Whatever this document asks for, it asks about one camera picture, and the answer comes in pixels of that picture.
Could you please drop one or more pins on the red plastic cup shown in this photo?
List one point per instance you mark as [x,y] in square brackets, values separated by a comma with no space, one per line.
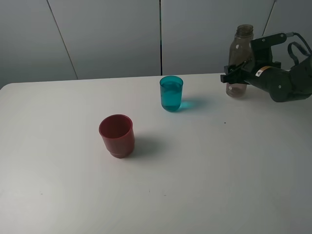
[118,135]

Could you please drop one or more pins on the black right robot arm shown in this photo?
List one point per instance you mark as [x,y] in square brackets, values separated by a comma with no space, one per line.
[266,75]

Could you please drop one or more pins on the smoky grey water bottle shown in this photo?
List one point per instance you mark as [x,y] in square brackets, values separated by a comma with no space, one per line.
[239,52]

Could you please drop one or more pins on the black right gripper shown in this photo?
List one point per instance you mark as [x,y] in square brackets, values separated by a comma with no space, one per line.
[243,72]

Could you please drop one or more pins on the teal translucent plastic cup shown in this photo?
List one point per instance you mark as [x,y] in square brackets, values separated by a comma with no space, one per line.
[171,92]

